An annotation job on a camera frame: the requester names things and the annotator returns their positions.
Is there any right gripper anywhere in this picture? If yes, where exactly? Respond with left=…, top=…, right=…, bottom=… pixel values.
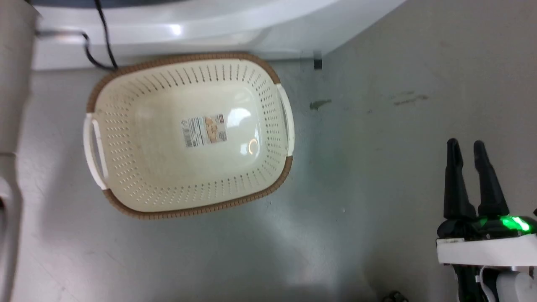
left=436, top=138, right=537, bottom=268

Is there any white washing machine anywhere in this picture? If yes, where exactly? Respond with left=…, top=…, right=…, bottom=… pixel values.
left=32, top=0, right=408, bottom=71

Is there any cream perforated laundry basket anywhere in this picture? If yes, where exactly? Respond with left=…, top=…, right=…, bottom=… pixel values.
left=83, top=52, right=295, bottom=221

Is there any printed product label sticker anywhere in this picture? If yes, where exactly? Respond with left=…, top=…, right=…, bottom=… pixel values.
left=180, top=114, right=228, bottom=148

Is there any thin black cable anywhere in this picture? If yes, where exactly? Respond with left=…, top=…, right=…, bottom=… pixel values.
left=83, top=0, right=119, bottom=70

